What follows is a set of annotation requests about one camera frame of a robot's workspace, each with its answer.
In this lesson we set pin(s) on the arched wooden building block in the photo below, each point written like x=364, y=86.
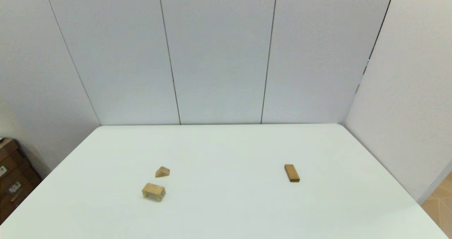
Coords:
x=153, y=190

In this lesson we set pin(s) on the triangular wooden building block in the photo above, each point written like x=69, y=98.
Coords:
x=162, y=172

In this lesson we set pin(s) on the rectangular wooden building block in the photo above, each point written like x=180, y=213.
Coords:
x=291, y=172

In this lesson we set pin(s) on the labelled brown cardboard box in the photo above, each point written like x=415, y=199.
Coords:
x=12, y=177
x=23, y=196

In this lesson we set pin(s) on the small brown cardboard box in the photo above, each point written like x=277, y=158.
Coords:
x=7, y=147

